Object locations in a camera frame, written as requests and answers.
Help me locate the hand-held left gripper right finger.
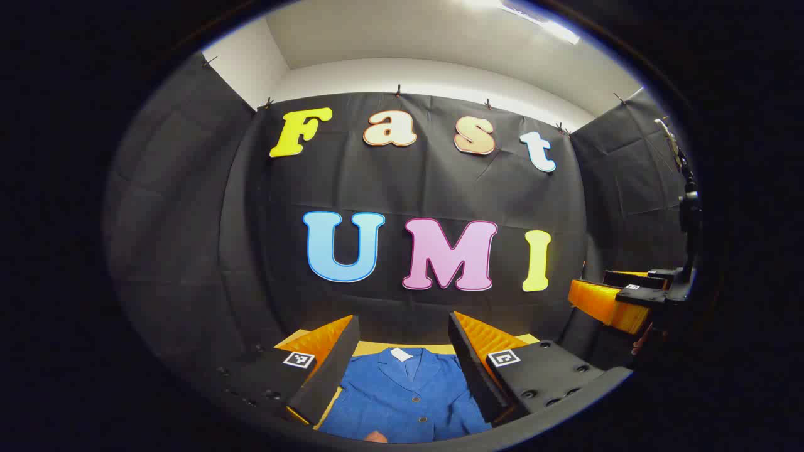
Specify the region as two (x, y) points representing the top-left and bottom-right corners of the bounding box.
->
(447, 311), (632, 428)

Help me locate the blue corduroy shirt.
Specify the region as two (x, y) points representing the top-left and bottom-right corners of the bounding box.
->
(317, 347), (494, 444)

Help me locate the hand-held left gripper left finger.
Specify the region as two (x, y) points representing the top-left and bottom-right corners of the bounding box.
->
(207, 314), (362, 428)

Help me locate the ceiling light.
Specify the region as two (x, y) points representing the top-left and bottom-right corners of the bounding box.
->
(465, 0), (582, 46)

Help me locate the black backdrop cloth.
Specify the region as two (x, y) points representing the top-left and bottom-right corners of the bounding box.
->
(104, 53), (698, 377)

